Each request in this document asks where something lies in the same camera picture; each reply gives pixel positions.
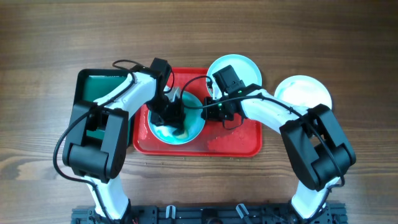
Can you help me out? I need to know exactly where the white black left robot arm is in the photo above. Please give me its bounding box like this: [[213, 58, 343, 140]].
[[53, 58, 187, 223]]

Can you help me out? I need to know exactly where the black water tray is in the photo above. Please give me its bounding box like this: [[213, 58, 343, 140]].
[[72, 68, 134, 147]]

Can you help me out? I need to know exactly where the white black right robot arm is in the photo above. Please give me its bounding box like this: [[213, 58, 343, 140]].
[[201, 84, 356, 223]]

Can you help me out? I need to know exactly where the white plate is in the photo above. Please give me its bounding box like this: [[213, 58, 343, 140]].
[[147, 87, 205, 145], [207, 54, 262, 100]]

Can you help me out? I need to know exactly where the green yellow sponge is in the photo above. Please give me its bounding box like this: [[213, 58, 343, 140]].
[[172, 124, 189, 139]]

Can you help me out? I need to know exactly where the red plastic tray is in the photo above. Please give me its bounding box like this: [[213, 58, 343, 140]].
[[132, 67, 263, 157]]

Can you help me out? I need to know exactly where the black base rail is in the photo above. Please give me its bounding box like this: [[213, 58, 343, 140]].
[[70, 203, 348, 224]]

